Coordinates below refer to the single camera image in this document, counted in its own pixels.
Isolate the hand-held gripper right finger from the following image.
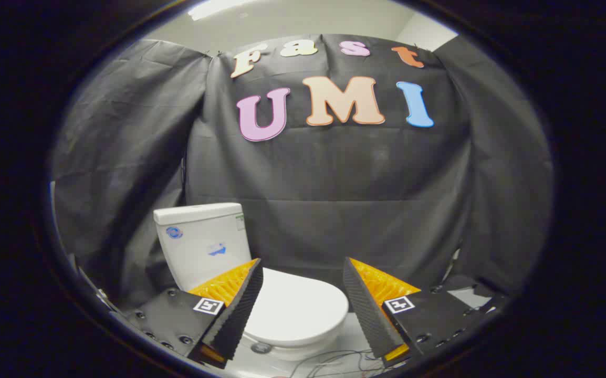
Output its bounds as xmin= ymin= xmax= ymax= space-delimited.
xmin=342 ymin=257 xmax=494 ymax=369

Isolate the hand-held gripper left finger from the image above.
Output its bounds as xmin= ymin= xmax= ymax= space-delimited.
xmin=120 ymin=258 xmax=265 ymax=370

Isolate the white toilet lid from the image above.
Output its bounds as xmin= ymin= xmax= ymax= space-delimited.
xmin=242 ymin=267 xmax=350 ymax=348

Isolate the black box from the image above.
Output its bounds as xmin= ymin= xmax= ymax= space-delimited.
xmin=472 ymin=277 xmax=511 ymax=311

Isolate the black backdrop cloth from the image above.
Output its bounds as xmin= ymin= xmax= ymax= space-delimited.
xmin=51 ymin=34 xmax=553 ymax=311

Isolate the bundle of thin floor cables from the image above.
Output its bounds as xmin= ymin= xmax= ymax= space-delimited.
xmin=286 ymin=349 xmax=389 ymax=378

